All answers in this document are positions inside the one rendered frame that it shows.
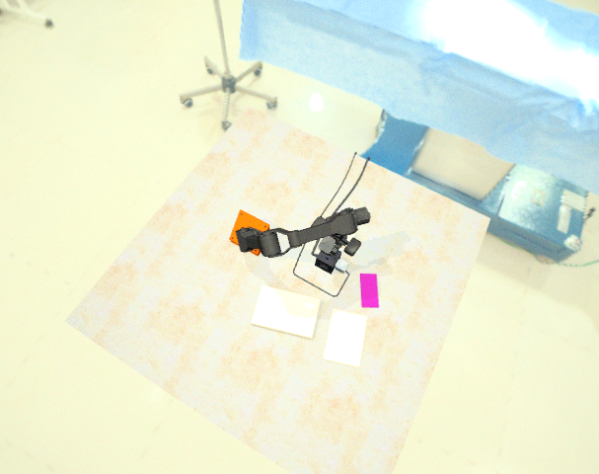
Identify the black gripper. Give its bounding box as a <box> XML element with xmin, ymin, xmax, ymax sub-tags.
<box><xmin>311</xmin><ymin>216</ymin><xmax>361</xmax><ymax>257</ymax></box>

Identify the magenta rectangular block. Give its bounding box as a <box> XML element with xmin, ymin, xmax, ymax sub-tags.
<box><xmin>360</xmin><ymin>274</ymin><xmax>379</xmax><ymax>308</ymax></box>

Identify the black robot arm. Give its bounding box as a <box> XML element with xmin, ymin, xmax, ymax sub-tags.
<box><xmin>235</xmin><ymin>206</ymin><xmax>371</xmax><ymax>258</ymax></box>

